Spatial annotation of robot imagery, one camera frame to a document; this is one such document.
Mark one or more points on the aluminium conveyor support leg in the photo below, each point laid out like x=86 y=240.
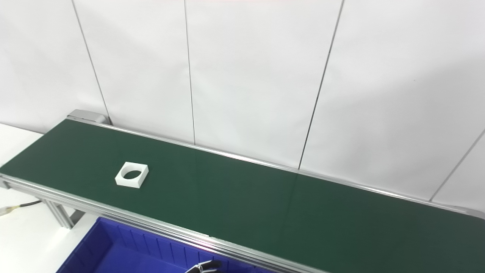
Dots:
x=57 y=214

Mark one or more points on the blue plastic bin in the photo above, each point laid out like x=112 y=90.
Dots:
x=125 y=254

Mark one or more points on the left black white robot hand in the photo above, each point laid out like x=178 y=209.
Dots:
x=204 y=267

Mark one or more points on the green conveyor belt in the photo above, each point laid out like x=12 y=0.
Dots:
x=38 y=191
x=242 y=197

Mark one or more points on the white square part round hole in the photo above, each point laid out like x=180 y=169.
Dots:
x=122 y=179

